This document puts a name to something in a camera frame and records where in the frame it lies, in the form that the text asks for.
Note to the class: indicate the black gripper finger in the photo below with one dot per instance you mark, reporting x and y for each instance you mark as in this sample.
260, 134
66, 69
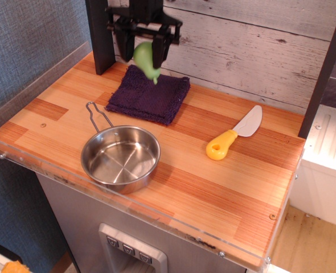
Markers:
125, 39
160, 45

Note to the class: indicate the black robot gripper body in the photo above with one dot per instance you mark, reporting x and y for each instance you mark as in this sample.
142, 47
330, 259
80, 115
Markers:
146, 18

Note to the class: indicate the green toy eggplant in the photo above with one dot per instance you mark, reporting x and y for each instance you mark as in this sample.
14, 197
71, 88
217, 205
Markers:
143, 58

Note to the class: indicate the purple folded cloth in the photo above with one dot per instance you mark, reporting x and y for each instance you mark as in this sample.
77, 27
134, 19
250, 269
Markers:
139, 97

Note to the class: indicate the small steel saucepan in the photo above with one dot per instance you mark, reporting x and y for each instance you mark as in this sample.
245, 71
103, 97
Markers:
122, 158

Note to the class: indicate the clear acrylic table guard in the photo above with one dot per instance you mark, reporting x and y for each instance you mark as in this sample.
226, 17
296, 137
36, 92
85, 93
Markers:
230, 207

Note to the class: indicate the silver toy fridge cabinet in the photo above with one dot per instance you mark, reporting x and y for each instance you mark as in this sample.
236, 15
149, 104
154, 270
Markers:
102, 238

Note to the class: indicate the orange object bottom left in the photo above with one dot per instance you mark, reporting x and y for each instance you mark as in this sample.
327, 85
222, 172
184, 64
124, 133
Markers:
15, 267

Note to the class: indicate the dark left frame post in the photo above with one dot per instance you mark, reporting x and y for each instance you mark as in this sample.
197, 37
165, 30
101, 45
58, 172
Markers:
101, 37

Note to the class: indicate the yellow handled toy knife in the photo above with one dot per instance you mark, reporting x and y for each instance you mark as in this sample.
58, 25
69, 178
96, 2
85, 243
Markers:
217, 148

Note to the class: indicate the dark vertical frame post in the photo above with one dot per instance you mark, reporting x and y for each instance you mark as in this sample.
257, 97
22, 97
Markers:
319, 89

